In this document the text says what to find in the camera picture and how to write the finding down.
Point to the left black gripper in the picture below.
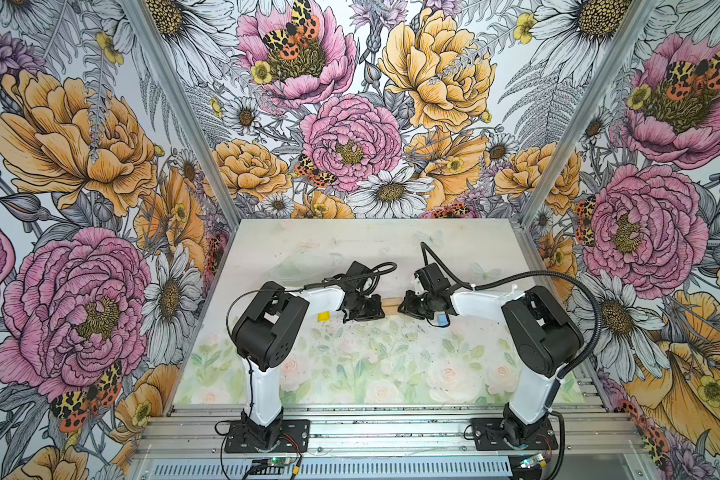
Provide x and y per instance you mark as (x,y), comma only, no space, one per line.
(374,312)

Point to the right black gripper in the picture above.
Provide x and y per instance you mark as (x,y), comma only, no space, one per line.
(408,309)

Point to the natural wood plank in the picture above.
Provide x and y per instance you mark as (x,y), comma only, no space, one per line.
(390,306)

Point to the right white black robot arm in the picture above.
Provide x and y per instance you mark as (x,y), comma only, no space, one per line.
(544,337)

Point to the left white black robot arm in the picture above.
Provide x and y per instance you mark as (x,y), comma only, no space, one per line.
(267,330)

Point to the left green circuit board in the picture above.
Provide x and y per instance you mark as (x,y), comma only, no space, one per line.
(276,466)

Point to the green circuit board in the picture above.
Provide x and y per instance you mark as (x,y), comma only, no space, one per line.
(276,466)
(534,461)

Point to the right green circuit board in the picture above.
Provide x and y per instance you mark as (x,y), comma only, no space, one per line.
(534,461)

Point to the aluminium mounting rail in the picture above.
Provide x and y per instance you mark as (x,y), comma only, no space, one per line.
(195,431)

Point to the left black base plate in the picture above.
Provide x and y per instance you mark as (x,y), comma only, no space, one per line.
(289,436)

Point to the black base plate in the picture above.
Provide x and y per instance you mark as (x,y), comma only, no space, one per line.
(289,436)
(486,433)

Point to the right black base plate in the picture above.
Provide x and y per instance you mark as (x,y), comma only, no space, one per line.
(486,433)

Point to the white vented cable duct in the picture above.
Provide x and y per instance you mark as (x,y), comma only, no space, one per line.
(480,467)

